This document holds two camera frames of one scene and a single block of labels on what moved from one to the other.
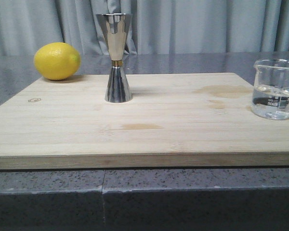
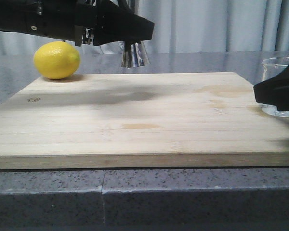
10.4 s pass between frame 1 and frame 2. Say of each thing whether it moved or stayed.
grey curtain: stayed
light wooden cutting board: stayed
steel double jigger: moved
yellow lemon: stayed
